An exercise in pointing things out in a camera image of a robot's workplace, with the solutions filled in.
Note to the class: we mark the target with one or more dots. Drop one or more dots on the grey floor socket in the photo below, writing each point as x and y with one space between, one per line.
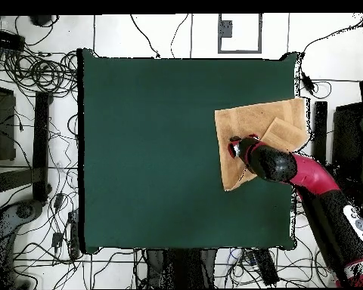
225 29

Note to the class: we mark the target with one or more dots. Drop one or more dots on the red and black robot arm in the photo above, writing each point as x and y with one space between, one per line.
311 175

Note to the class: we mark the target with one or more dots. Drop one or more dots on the grey floor hatch frame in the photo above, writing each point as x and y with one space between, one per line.
219 45

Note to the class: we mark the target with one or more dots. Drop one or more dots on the tan terry towel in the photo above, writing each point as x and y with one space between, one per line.
245 120

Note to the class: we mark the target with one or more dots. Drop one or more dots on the grey swivel chair base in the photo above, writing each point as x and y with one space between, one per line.
24 210

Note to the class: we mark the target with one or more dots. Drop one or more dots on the dark green table cloth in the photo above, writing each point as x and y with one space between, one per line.
169 105

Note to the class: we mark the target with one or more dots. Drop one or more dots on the black box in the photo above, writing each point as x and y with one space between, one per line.
348 142
4 127

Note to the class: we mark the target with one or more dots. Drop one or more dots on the black stand base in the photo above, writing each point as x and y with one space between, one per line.
320 127
41 145

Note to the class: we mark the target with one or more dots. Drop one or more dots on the black power strip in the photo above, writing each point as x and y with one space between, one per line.
266 267
4 40

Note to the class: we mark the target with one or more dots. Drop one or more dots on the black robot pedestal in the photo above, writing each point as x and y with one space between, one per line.
181 269

